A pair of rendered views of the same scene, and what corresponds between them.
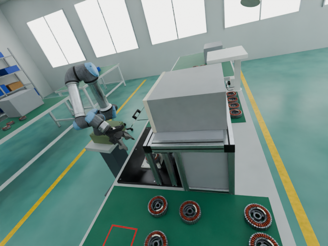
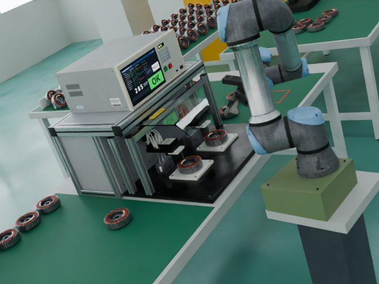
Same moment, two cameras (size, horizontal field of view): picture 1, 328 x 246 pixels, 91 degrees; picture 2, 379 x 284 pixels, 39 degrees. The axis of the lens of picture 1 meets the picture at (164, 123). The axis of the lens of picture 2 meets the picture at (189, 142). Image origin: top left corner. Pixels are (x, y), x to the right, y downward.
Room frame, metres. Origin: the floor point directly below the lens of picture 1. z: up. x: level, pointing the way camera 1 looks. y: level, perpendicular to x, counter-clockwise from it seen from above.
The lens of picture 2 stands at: (3.15, 0.75, 1.85)
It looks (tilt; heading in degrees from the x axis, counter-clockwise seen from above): 24 degrees down; 198
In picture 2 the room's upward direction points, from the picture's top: 19 degrees counter-clockwise
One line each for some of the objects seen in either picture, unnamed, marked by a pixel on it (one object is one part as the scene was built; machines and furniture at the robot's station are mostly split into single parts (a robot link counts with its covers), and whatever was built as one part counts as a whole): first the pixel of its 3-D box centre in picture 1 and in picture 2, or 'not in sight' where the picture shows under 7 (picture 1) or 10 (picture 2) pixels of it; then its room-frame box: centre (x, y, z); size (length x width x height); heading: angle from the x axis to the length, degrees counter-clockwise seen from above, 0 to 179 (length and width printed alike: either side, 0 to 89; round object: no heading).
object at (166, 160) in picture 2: not in sight; (164, 164); (1.07, -0.07, 0.80); 0.07 x 0.05 x 0.06; 158
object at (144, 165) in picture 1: (153, 159); (217, 142); (0.91, 0.15, 0.78); 0.15 x 0.15 x 0.01; 68
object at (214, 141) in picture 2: (152, 157); (215, 137); (0.91, 0.15, 0.80); 0.11 x 0.11 x 0.04
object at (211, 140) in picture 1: (192, 112); (129, 96); (0.90, -0.19, 1.09); 0.68 x 0.44 x 0.05; 158
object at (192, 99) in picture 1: (189, 95); (122, 71); (0.88, -0.19, 1.22); 0.44 x 0.39 x 0.20; 158
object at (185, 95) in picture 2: not in sight; (171, 107); (0.98, 0.01, 1.03); 0.62 x 0.01 x 0.03; 158
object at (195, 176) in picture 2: not in sight; (191, 169); (1.13, 0.06, 0.78); 0.15 x 0.15 x 0.01; 68
